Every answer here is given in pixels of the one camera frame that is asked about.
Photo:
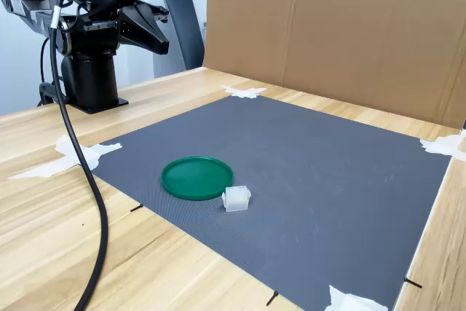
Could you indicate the small white plastic terminal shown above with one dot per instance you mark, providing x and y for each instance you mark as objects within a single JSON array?
[{"x": 237, "y": 200}]

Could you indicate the round green lid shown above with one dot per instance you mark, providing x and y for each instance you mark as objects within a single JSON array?
[{"x": 194, "y": 178}]

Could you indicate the dark grey chair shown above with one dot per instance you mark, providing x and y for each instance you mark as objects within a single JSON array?
[{"x": 185, "y": 27}]

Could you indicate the black table clamp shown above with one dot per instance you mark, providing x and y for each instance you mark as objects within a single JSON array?
[{"x": 49, "y": 94}]

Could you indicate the white masking tape piece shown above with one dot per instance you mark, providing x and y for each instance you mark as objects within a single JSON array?
[
  {"x": 346, "y": 302},
  {"x": 94, "y": 152},
  {"x": 442, "y": 145},
  {"x": 244, "y": 91}
]

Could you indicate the brown cardboard partition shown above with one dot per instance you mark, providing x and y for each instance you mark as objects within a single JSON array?
[{"x": 346, "y": 27}]

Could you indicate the dark grey mat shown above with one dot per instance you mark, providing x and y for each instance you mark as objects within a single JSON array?
[{"x": 291, "y": 180}]

